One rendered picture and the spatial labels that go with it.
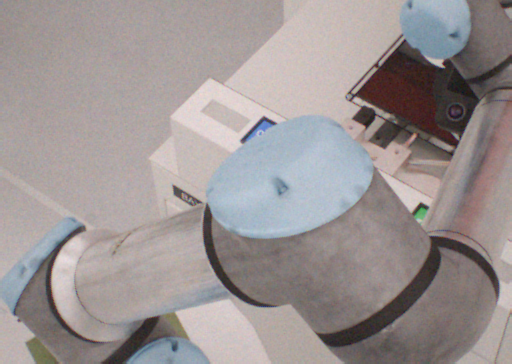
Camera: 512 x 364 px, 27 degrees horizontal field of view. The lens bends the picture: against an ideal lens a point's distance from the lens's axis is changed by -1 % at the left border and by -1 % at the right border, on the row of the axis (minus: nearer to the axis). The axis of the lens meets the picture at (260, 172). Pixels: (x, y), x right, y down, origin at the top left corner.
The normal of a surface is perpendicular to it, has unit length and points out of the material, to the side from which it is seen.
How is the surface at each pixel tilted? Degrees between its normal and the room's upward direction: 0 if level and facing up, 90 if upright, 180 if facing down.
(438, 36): 90
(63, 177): 0
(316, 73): 0
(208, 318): 0
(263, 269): 84
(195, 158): 90
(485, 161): 15
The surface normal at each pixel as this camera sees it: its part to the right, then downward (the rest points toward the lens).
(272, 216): -0.18, 0.39
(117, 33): -0.03, -0.62
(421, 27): -0.60, 0.64
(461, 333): 0.71, 0.29
